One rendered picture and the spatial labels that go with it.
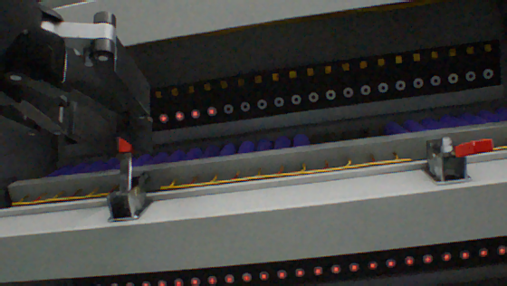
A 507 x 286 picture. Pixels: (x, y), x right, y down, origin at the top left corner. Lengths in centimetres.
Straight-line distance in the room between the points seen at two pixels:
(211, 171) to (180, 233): 8
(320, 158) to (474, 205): 14
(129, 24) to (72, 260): 21
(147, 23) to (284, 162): 18
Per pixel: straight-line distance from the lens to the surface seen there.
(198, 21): 38
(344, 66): 50
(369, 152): 39
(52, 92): 27
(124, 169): 38
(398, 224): 34
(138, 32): 39
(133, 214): 36
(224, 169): 40
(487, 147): 29
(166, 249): 35
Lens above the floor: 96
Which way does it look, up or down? 8 degrees up
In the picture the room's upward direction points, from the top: 6 degrees counter-clockwise
